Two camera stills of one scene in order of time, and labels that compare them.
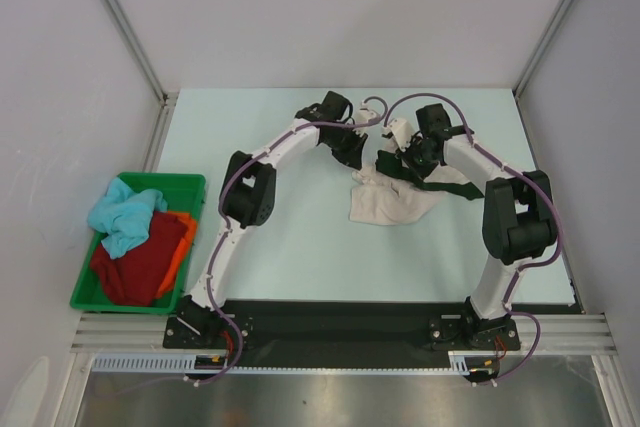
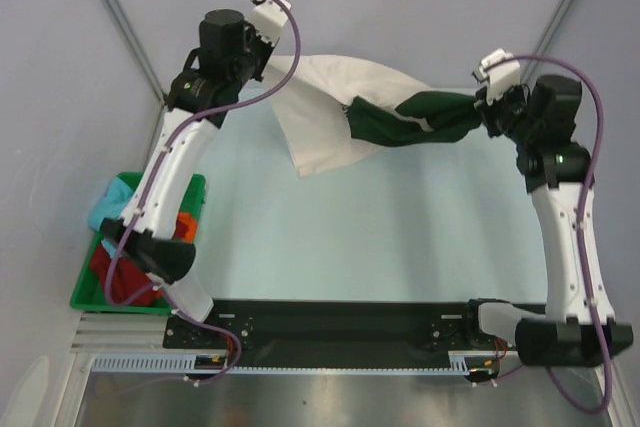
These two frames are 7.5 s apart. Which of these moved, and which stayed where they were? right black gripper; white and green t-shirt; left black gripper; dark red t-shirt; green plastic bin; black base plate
Moved: right black gripper; left black gripper; white and green t-shirt
Stayed: black base plate; dark red t-shirt; green plastic bin
